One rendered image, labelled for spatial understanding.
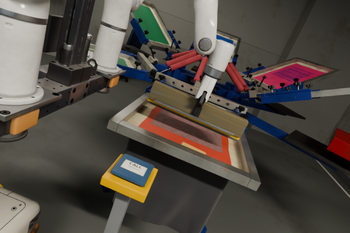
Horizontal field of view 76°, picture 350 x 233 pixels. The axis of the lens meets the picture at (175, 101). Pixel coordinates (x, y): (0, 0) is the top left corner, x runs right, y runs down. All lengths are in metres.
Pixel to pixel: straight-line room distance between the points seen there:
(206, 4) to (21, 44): 0.55
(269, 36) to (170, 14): 2.11
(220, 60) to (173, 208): 0.66
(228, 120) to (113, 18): 0.57
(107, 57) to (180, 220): 0.78
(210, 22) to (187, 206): 0.77
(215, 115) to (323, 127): 4.69
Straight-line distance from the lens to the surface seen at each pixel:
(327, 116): 5.45
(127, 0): 0.85
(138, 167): 0.69
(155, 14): 3.08
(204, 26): 0.78
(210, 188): 0.99
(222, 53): 0.83
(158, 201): 1.08
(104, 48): 0.87
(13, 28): 0.49
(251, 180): 0.87
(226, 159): 0.98
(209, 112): 0.90
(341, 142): 1.69
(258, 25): 5.15
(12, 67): 0.50
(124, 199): 0.73
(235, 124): 0.91
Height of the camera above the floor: 1.37
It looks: 17 degrees down
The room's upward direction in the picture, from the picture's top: 21 degrees clockwise
